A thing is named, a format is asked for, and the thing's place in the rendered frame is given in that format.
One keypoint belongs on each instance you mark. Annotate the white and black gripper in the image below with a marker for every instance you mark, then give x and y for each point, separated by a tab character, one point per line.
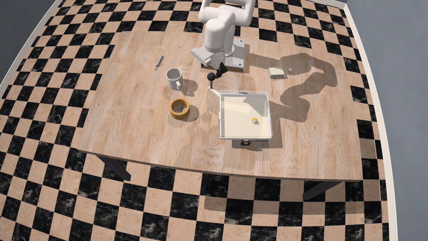
218	61

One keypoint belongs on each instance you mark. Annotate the tan hollow ring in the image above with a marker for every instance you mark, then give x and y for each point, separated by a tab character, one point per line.
178	101

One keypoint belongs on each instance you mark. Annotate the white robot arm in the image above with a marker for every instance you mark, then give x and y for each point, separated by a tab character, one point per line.
220	27

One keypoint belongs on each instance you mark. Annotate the grey mug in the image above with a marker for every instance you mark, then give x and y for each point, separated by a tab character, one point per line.
174	78

